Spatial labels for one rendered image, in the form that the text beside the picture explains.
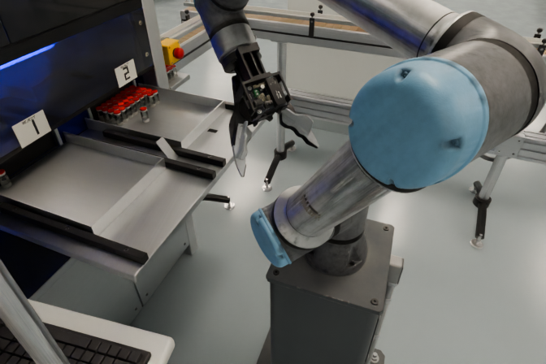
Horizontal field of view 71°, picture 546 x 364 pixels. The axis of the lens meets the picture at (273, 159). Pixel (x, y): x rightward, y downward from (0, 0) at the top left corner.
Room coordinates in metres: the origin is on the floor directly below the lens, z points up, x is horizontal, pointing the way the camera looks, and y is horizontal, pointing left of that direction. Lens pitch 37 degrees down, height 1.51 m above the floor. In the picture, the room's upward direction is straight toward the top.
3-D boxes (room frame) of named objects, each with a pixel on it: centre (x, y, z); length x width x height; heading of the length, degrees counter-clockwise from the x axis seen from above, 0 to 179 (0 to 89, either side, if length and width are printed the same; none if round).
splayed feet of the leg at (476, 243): (1.49, -1.11, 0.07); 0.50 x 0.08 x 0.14; 158
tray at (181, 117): (1.05, 0.36, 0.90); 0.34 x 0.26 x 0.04; 68
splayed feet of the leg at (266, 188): (1.92, -0.05, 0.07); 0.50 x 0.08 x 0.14; 158
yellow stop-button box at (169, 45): (1.33, 0.38, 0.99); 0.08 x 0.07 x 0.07; 68
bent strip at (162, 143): (0.82, 0.24, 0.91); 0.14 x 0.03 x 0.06; 69
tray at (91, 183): (0.74, 0.49, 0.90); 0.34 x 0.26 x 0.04; 68
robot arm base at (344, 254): (0.60, -0.15, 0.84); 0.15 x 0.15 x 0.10
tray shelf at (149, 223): (0.87, 0.36, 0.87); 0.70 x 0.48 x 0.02; 158
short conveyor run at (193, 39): (1.65, 0.41, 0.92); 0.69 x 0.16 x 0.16; 158
